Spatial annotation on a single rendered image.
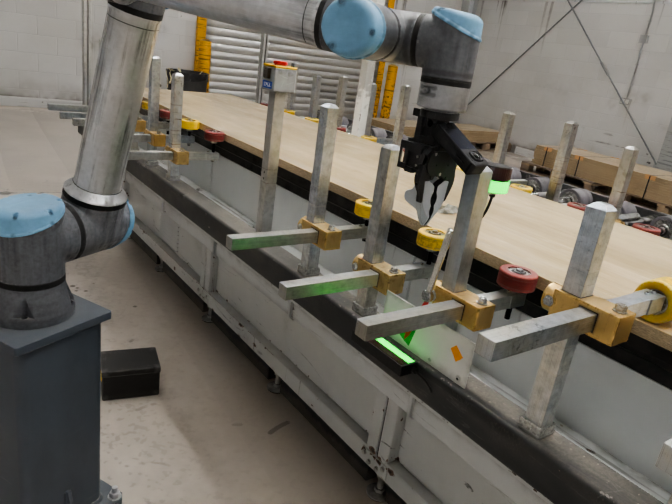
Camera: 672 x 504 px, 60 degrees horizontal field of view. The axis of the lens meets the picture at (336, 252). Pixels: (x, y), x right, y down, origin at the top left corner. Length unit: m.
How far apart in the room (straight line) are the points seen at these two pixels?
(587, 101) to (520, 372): 8.52
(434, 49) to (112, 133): 0.77
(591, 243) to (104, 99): 1.05
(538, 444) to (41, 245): 1.09
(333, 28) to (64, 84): 7.90
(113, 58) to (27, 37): 7.28
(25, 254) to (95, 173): 0.24
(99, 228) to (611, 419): 1.21
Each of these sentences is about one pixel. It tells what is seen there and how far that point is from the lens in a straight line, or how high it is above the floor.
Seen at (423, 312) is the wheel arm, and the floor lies 0.86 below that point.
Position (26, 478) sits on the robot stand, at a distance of 1.65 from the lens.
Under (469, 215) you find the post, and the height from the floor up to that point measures 1.03.
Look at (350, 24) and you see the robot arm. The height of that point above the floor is 1.33.
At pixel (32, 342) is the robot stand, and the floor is 0.60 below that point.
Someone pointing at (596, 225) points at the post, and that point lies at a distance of 0.98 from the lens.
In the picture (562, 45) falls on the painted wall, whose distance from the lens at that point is 10.19.
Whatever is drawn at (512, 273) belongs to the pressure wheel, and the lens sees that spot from 1.25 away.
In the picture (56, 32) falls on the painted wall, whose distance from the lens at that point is 8.71.
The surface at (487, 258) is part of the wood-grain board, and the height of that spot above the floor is 0.89.
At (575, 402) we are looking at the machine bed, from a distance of 1.33.
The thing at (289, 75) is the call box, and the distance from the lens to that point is 1.68.
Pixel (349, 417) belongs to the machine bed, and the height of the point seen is 0.17.
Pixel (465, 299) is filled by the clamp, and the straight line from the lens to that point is 1.15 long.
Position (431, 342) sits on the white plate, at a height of 0.75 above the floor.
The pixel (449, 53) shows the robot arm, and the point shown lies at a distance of 1.05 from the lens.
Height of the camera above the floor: 1.29
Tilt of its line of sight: 19 degrees down
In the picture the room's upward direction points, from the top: 8 degrees clockwise
